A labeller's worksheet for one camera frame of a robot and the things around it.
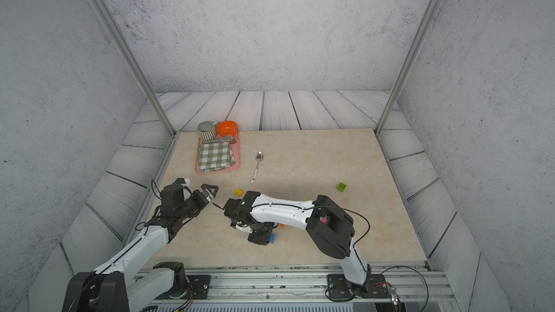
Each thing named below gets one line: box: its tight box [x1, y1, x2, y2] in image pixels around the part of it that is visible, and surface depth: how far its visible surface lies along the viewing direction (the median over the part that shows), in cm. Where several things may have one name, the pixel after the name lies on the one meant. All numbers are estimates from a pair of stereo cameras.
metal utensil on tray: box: [202, 135, 237, 145], surface depth 117 cm
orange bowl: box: [216, 120, 238, 137], surface depth 120 cm
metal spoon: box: [250, 150, 264, 184], surface depth 110 cm
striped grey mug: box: [196, 120, 220, 142], surface depth 119 cm
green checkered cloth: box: [198, 140, 236, 173], surface depth 111 cm
